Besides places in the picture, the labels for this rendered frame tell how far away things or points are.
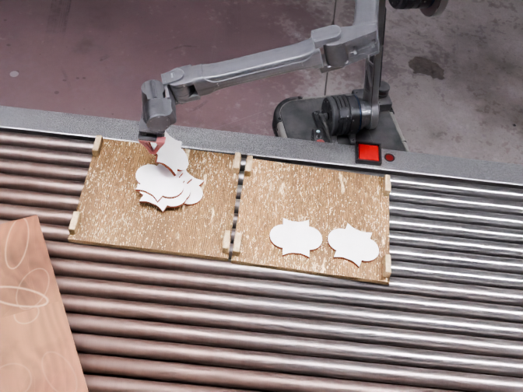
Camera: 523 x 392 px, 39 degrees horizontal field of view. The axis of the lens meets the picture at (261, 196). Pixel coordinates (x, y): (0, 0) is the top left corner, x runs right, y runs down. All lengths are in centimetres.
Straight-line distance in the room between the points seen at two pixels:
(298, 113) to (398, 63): 91
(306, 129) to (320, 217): 120
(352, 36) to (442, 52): 238
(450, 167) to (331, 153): 35
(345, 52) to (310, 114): 147
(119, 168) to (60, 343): 59
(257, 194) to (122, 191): 36
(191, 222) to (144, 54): 195
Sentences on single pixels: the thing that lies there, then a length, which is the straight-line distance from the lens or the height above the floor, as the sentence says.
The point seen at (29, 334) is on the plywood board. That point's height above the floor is 104.
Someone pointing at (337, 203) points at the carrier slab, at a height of 94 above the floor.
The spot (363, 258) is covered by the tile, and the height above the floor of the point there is 95.
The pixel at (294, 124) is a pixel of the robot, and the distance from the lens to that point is 316.
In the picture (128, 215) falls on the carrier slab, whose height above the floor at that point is 94.
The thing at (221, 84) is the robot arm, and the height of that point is 128.
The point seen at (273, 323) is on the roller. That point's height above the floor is 92.
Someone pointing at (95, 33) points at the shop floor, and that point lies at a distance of 390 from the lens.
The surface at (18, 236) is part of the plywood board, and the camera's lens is 182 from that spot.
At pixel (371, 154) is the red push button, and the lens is 217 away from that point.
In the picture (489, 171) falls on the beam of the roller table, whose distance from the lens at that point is 227.
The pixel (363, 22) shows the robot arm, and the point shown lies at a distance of 177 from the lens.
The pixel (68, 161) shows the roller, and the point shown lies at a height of 91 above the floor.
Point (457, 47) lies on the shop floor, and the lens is 416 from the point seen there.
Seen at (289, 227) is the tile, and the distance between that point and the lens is 194.
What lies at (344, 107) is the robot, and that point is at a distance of 302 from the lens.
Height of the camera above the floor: 251
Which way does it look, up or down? 52 degrees down
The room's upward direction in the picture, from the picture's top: 9 degrees clockwise
